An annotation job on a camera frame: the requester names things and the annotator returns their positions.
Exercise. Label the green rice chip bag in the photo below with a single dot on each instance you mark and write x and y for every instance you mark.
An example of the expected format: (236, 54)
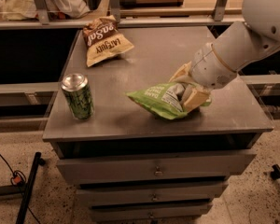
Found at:
(165, 100)

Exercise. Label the black stand leg right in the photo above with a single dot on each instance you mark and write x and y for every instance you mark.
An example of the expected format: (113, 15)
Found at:
(275, 173)

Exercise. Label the grey drawer cabinet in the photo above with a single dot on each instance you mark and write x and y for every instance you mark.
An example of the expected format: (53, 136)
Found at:
(128, 164)

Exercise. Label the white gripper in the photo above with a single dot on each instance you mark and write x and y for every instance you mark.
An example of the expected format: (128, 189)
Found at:
(210, 66)

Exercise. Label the green soda can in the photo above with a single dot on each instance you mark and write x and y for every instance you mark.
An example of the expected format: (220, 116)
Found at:
(77, 92)

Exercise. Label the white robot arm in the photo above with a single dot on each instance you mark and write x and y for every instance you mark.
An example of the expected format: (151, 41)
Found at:
(254, 38)

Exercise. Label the brown chip bag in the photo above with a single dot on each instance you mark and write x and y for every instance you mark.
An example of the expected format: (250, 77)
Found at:
(104, 40)

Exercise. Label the white cloth bundle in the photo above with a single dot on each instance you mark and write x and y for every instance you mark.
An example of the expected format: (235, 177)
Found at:
(17, 10)

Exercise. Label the grey metal shelf rail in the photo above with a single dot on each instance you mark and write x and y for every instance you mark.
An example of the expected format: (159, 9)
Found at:
(191, 13)

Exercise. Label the black stand leg left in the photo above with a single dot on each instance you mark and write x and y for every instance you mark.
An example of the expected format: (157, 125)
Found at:
(19, 184)

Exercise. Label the black stand leg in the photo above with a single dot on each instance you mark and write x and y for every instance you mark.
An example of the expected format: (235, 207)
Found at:
(19, 184)
(275, 173)

